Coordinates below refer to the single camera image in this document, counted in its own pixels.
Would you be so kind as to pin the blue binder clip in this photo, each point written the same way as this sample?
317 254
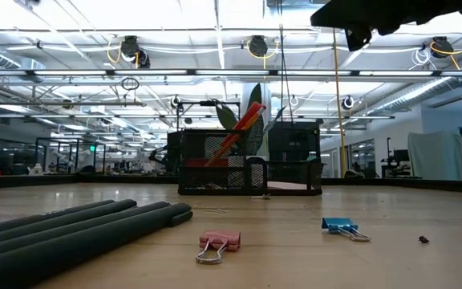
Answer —
337 224

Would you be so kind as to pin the orange pencil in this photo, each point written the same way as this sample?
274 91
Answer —
254 122
248 116

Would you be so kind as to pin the black background robot cell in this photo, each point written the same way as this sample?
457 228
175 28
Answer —
70 139

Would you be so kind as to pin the red storage bin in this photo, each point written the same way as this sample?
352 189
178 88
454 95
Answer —
199 162

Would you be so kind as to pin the black perforated computer case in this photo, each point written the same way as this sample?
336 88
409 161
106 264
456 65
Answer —
295 138

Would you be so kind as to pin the pale green fabric screen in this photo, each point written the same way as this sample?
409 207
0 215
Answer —
433 156

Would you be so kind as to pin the black aluminium table frame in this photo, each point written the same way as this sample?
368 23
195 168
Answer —
94 180

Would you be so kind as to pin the black mesh desk organizer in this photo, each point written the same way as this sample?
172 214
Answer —
215 176

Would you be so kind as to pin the black background cabinet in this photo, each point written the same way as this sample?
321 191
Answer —
173 148

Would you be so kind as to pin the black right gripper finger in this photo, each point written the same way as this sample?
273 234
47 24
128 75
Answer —
331 16

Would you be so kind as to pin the black monitor on stand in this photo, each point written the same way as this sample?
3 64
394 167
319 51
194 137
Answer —
400 155

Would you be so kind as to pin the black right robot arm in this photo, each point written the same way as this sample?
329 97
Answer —
451 8

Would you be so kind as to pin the pink binder clip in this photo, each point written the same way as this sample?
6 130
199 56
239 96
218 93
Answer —
220 240

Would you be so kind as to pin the small black screw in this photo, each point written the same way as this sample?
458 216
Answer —
423 239

